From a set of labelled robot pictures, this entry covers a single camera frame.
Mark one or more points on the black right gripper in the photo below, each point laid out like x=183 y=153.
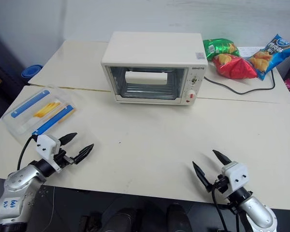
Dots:
x=220 y=184

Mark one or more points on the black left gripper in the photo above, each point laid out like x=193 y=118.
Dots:
x=62 y=159

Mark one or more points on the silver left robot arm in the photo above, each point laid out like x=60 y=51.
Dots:
x=17 y=188

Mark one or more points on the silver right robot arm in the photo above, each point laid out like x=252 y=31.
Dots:
x=253 y=210

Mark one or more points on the clear plastic container with utensils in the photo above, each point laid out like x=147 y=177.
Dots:
x=19 y=120

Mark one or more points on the cream toaster oven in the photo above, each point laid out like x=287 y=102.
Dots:
x=149 y=50

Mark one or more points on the blue container clip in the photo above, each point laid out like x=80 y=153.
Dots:
x=52 y=119
x=30 y=104

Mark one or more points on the yellow french fries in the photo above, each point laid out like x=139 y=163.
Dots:
x=47 y=110

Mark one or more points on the blue round collapsible bowl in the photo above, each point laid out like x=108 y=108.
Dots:
x=31 y=71

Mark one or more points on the red chip bag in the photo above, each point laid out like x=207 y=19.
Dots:
x=234 y=67

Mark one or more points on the green chip bag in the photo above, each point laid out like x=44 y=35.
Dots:
x=220 y=47

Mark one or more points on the blue chip bag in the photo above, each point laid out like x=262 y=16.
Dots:
x=273 y=54

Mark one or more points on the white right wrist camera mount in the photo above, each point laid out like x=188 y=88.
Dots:
x=235 y=175

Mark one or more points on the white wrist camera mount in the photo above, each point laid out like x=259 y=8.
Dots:
x=235 y=175
x=47 y=147

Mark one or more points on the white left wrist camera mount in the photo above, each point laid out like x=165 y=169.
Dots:
x=47 y=147

